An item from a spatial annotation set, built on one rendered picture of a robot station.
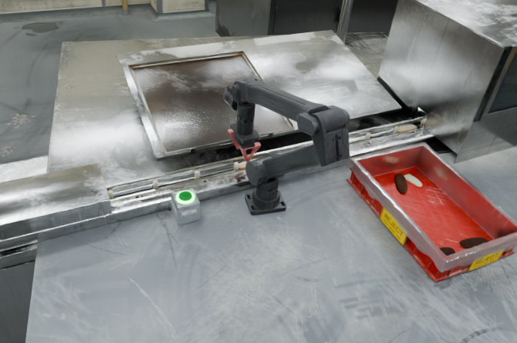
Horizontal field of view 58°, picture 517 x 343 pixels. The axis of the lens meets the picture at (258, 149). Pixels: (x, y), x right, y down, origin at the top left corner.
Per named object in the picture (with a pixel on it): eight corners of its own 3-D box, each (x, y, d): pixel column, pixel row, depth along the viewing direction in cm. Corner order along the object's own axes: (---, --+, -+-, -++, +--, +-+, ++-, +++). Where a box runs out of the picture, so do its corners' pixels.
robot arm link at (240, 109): (243, 105, 141) (258, 101, 143) (231, 95, 145) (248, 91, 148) (241, 124, 145) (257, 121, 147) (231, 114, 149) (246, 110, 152)
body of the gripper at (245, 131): (241, 145, 147) (242, 125, 142) (228, 128, 154) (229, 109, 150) (259, 141, 149) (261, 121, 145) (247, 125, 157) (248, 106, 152)
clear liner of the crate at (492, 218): (434, 287, 129) (445, 264, 123) (341, 178, 164) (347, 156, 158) (519, 255, 142) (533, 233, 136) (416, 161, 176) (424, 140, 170)
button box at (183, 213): (176, 234, 142) (175, 208, 135) (168, 217, 147) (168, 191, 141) (201, 228, 145) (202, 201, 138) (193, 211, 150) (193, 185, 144)
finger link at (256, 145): (241, 167, 151) (241, 144, 145) (232, 154, 156) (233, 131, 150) (259, 163, 153) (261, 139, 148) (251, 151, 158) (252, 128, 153)
